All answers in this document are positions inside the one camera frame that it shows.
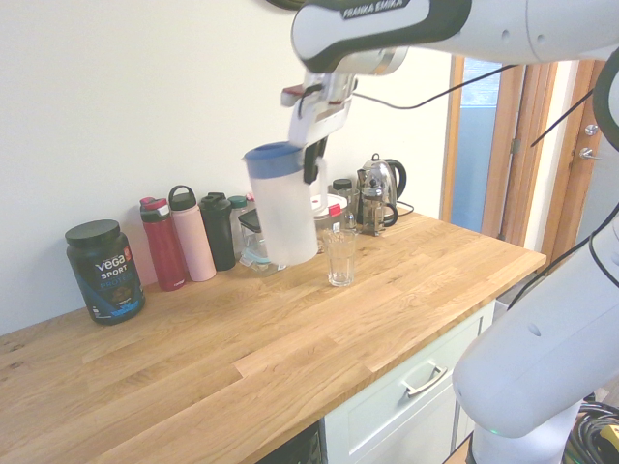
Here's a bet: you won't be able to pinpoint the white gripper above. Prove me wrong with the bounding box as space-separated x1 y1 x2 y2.
288 99 353 187

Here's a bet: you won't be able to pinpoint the translucent pitcher with blue lid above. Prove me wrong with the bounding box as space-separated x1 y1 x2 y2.
242 141 329 269

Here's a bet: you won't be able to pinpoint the pink water bottle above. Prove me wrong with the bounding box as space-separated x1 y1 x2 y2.
167 184 218 283

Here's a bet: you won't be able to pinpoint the red water bottle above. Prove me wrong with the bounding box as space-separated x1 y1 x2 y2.
138 195 188 293

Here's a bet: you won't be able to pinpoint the cereal container with white lid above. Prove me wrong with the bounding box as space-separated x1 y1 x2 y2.
310 192 350 243

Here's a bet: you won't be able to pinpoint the clear glass mug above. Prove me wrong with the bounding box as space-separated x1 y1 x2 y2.
342 189 362 231

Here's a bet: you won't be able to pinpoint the stainless steel electric kettle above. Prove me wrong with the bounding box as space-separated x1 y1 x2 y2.
356 153 409 229

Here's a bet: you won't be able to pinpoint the glass french press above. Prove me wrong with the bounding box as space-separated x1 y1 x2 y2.
359 170 400 238

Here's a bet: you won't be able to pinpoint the clear jar with green lid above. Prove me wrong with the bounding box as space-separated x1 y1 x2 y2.
227 194 251 231

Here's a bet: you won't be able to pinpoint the square container with black lid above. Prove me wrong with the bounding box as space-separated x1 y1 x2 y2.
237 210 266 258

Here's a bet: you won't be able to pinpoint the clear faceted drinking glass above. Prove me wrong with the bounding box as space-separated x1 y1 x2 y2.
322 228 360 288

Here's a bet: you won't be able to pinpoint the black shaker bottle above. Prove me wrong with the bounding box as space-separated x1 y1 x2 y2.
198 191 237 273

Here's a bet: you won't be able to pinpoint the black protein powder tub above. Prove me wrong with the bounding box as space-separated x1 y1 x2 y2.
64 218 148 327

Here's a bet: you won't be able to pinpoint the white cabinet drawer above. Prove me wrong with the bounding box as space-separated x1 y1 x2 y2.
322 298 498 464

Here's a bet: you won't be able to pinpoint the black dishwasher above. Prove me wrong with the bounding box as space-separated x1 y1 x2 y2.
264 419 326 464

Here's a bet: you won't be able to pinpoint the yellow power strip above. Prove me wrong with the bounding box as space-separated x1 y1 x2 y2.
596 423 619 464

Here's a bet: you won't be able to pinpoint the wooden door frame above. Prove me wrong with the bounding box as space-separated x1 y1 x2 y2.
438 53 611 263

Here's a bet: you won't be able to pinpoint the silver drawer handle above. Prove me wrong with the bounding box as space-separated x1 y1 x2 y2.
400 363 449 399

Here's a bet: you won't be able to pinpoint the coiled black cables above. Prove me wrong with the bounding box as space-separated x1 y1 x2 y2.
566 398 619 464

